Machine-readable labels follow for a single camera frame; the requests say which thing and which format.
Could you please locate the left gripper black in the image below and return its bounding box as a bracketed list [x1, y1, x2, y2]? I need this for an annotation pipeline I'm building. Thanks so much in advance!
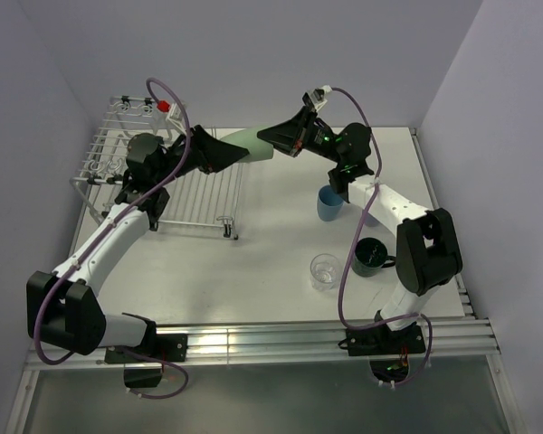
[154, 125, 248, 187]

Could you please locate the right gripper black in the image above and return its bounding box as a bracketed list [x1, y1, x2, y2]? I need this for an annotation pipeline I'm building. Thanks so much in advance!
[255, 107, 345, 165]

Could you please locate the light green cup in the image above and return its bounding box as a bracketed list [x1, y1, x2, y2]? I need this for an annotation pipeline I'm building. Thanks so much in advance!
[220, 127, 274, 164]

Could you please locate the blue cup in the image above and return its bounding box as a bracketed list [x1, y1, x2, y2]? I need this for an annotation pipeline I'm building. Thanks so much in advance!
[317, 185, 344, 222]

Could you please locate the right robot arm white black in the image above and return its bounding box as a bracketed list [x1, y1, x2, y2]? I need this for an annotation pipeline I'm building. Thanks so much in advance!
[257, 108, 462, 353]

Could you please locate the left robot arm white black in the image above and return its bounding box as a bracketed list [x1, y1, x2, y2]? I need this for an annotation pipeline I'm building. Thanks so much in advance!
[26, 127, 272, 365]

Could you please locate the purple cup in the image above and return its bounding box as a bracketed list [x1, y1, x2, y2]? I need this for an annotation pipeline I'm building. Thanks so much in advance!
[364, 213, 379, 228]

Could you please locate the clear glass cup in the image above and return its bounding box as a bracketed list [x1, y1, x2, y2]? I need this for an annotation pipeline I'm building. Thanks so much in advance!
[310, 253, 342, 291]

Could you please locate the dark green mug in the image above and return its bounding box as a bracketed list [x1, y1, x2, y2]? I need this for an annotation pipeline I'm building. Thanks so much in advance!
[351, 237, 396, 278]

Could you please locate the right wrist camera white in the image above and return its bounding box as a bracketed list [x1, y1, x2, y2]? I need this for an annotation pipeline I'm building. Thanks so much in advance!
[302, 85, 333, 112]

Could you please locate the silver wire dish rack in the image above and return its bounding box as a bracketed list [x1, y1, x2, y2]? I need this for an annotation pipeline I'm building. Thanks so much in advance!
[70, 96, 243, 240]

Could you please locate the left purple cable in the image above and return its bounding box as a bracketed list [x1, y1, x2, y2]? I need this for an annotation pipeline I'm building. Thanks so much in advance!
[31, 78, 195, 401]

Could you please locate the purple cable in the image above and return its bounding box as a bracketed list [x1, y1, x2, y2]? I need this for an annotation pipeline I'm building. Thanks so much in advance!
[332, 87, 434, 390]
[31, 78, 195, 401]

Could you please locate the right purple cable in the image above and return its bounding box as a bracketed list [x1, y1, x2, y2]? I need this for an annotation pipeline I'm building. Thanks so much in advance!
[332, 87, 434, 390]

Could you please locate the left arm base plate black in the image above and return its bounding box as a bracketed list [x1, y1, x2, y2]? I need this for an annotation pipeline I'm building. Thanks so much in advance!
[104, 334, 188, 364]

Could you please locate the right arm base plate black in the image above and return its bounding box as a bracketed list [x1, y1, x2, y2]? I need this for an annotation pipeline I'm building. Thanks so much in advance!
[338, 323, 426, 356]

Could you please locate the aluminium rail frame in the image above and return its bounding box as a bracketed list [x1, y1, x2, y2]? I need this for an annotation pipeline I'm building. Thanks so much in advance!
[4, 128, 526, 434]

